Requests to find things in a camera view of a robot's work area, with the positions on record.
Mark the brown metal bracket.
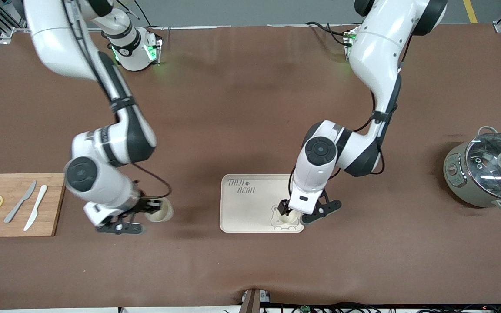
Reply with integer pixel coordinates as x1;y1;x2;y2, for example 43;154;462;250
239;288;272;313

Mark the grey plastic knife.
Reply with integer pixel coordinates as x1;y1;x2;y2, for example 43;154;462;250
4;180;37;224

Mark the white plastic knife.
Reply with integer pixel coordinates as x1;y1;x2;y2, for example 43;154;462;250
23;185;48;232

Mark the black left base cable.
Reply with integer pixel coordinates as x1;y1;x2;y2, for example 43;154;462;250
306;21;352;47

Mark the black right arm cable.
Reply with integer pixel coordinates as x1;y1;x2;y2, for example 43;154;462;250
61;0;172;200

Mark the grey-green electric cooking pot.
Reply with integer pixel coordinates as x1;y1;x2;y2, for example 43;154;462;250
443;126;501;213

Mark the white plastic cup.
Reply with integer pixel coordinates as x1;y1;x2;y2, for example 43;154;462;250
145;197;174;223
274;209;300;227

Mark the black base cable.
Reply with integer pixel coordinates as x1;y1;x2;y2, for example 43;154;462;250
306;21;352;47
135;0;154;29

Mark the glass pot lid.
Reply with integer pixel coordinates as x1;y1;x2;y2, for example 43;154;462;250
465;133;501;200

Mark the black right base cable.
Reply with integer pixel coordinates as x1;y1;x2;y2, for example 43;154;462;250
135;0;154;29

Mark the white bear print tray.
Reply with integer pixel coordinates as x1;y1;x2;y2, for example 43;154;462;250
220;174;305;234

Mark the wooden cutting board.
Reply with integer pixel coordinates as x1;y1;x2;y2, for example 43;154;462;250
0;173;67;238

